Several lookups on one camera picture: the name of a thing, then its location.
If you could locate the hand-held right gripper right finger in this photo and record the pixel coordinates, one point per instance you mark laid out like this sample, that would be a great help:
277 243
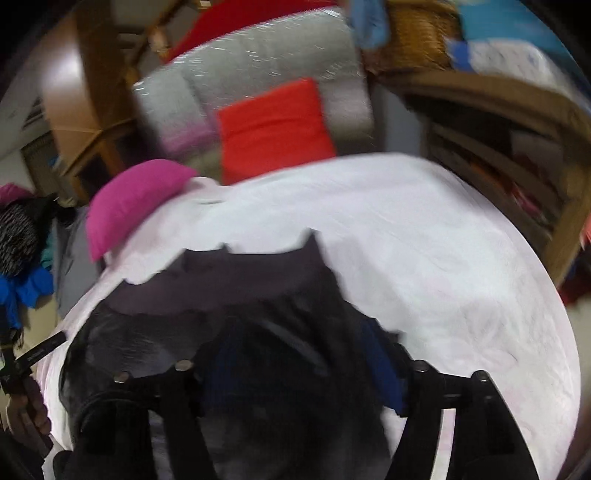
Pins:
385 374

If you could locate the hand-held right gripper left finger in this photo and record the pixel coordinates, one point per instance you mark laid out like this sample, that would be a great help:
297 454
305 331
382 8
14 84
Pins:
224 364

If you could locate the black puffer jacket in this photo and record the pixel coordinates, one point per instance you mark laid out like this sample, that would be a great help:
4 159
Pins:
277 295

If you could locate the person's left forearm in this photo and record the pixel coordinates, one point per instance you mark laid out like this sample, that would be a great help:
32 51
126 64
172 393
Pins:
18 457

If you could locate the person's left hand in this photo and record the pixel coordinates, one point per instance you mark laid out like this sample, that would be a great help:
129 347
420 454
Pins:
25 410

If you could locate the blue jacket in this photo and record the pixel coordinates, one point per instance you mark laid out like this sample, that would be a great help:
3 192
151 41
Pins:
32 286

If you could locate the grey coat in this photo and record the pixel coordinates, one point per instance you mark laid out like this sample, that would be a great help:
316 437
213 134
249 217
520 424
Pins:
74 267

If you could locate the teal garment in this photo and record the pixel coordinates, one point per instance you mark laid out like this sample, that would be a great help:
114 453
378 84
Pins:
48 258

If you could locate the white blanket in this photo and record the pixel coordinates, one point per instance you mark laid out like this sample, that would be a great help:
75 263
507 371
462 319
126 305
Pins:
438 277

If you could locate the black white dotted garment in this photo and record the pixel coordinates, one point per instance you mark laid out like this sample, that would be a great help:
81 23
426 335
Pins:
16 240

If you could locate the purple garment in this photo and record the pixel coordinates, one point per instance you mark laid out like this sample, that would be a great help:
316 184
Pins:
11 191

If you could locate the pink pillow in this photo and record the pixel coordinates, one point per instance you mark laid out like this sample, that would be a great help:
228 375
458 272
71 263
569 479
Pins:
134 198

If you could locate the red pillow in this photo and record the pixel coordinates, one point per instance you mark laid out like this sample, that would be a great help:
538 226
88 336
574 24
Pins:
272 129

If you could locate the wooden cabinet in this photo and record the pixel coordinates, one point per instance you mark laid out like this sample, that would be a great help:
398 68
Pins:
87 69

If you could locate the silver insulation sheet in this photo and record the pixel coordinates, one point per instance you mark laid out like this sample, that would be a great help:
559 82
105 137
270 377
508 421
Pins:
258 64

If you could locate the wooden shelf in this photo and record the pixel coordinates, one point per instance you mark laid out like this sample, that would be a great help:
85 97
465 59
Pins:
508 97

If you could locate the wicker basket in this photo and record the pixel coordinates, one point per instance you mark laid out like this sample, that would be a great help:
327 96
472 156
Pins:
415 37

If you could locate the red cloth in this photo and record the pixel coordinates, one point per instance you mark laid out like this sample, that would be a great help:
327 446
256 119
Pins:
231 18

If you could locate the light blue cloth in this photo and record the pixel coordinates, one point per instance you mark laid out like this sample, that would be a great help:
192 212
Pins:
369 23

